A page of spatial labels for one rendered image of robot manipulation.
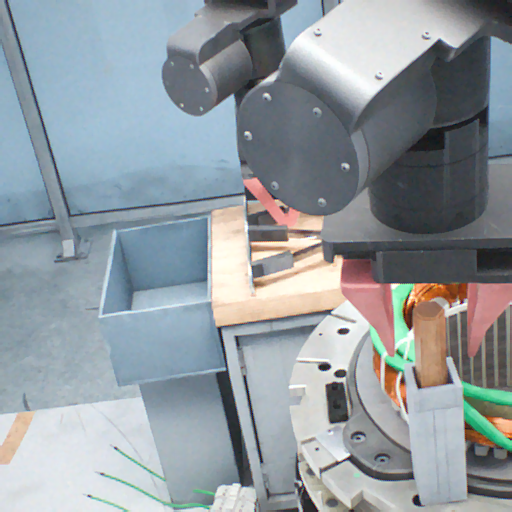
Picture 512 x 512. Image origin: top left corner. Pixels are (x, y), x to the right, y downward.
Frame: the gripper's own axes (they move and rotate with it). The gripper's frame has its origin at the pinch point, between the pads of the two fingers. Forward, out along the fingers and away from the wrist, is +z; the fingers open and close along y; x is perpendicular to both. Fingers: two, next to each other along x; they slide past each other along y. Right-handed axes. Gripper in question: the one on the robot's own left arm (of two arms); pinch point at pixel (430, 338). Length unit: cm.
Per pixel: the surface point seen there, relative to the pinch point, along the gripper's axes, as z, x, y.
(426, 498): 10.7, -2.6, -0.5
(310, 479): 15.6, 2.6, -8.5
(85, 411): 48, 39, -45
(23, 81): 80, 209, -125
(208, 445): 37, 24, -23
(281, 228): 14.9, 32.2, -13.9
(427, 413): 4.0, -1.9, -0.3
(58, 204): 124, 206, -125
